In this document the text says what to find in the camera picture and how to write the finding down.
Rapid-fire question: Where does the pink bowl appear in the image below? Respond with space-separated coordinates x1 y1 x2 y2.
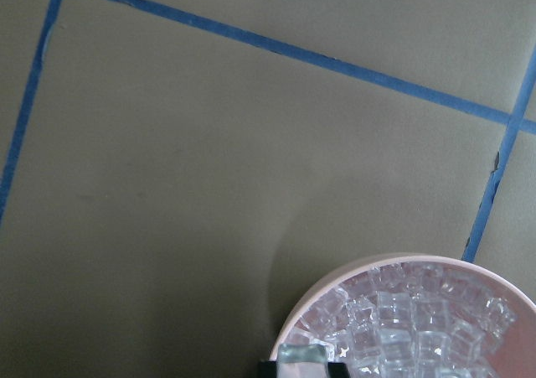
268 254 535 377

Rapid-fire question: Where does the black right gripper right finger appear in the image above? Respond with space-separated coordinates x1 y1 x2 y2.
327 362 348 378

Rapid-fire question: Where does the clear ice cube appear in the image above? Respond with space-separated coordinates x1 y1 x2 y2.
276 344 328 364

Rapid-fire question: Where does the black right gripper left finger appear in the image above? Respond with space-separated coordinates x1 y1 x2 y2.
256 360 277 378

